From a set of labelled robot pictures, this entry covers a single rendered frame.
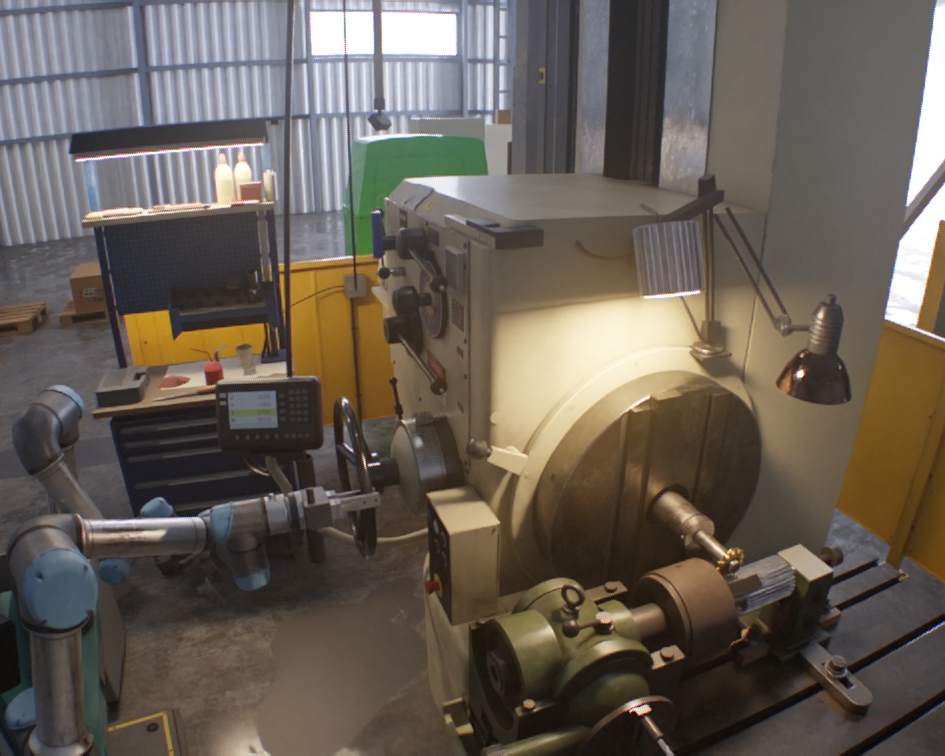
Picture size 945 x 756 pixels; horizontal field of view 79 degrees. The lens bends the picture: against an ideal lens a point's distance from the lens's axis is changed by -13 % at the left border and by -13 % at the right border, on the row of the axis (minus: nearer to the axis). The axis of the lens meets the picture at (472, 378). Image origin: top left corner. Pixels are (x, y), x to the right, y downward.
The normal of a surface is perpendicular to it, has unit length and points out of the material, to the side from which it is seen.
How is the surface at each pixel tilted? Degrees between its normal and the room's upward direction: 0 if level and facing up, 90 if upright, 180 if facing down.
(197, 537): 72
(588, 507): 90
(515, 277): 90
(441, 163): 84
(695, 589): 20
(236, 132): 58
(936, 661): 0
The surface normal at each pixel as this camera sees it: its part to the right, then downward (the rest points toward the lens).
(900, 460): -0.94, 0.14
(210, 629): 0.00, -0.92
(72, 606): 0.76, 0.14
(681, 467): 0.35, 0.37
